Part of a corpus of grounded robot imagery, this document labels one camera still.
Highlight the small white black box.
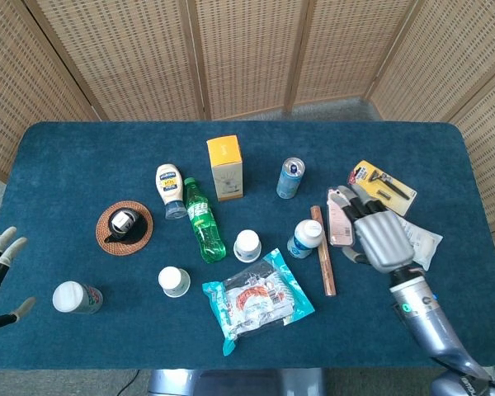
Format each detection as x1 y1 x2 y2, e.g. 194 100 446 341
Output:
111 213 134 232

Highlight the white paper cup blue flower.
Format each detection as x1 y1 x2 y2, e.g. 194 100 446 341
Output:
233 229 262 261

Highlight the round woven rattan coaster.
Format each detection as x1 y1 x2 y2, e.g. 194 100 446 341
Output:
95 200 154 257

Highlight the pink flat plastic pack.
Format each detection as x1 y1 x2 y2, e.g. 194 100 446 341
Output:
327 186 358 248

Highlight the light blue drink can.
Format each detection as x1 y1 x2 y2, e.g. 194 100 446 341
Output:
276 156 306 200

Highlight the brown bamboo stick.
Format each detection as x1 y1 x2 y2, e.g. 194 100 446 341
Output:
310 205 337 297

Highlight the white blue pouch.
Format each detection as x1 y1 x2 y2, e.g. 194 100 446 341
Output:
395 214 444 272

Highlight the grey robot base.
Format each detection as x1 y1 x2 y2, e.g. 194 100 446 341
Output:
147 368 327 396

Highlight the rattan wooden folding screen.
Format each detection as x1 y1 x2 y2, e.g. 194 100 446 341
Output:
0 0 495 298

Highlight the printed container with white lid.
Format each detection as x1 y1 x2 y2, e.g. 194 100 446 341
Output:
52 280 104 315

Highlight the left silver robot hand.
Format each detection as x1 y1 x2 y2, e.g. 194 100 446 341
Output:
0 225 37 333

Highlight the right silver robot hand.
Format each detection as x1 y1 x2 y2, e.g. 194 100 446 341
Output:
337 184 417 275

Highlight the black teapot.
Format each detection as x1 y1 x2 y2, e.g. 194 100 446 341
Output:
103 209 148 244

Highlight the black floor cable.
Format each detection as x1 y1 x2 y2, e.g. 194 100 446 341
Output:
123 369 141 396

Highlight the razor on yellow card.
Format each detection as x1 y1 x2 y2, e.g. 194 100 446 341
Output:
346 160 418 217

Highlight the white paper cup green flower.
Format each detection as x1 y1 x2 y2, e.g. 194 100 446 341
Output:
158 266 191 299

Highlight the white yogurt drink bottle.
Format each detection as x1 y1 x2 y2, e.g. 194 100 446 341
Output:
286 219 323 260

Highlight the green plastic soda bottle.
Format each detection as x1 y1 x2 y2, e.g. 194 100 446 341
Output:
183 177 228 264

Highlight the teal clear snack bag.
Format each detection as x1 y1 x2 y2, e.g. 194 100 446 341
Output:
201 247 316 357

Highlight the beige orange reed diffuser box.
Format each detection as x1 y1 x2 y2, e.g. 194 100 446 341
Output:
206 134 244 202

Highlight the mayonnaise squeeze bottle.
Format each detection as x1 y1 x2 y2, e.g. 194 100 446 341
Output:
155 163 188 220

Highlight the blue table cloth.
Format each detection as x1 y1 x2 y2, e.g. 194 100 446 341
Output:
0 120 495 370

